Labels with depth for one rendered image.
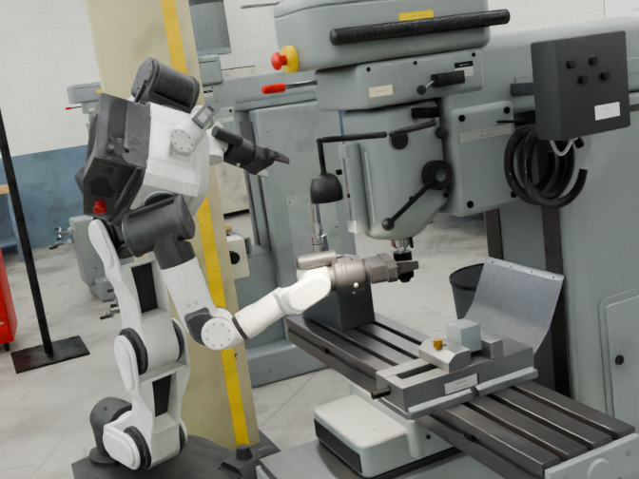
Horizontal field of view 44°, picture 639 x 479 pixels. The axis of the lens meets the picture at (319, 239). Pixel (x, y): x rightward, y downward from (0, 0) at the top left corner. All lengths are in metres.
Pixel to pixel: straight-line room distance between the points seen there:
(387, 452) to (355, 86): 0.85
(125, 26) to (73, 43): 7.35
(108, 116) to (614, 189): 1.26
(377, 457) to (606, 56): 1.03
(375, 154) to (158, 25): 1.85
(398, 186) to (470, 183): 0.18
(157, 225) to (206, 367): 1.91
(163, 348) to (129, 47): 1.55
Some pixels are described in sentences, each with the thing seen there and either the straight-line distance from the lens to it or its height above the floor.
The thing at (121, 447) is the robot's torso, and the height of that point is 0.70.
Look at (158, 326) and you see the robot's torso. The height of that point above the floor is 1.08.
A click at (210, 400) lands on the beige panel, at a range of 3.75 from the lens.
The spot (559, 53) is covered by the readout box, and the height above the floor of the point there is 1.69.
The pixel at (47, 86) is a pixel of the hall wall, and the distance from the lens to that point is 10.73.
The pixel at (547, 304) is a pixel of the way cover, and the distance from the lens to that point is 2.10.
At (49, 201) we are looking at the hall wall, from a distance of 10.76.
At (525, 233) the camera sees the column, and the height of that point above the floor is 1.23.
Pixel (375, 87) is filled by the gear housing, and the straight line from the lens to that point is 1.76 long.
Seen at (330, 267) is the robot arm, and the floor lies 1.26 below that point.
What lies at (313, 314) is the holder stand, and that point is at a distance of 2.41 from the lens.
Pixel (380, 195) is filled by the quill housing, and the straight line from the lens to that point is 1.83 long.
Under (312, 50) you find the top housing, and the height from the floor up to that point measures 1.77.
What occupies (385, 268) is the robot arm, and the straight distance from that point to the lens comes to 1.92.
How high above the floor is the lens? 1.73
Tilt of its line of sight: 12 degrees down
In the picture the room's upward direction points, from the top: 8 degrees counter-clockwise
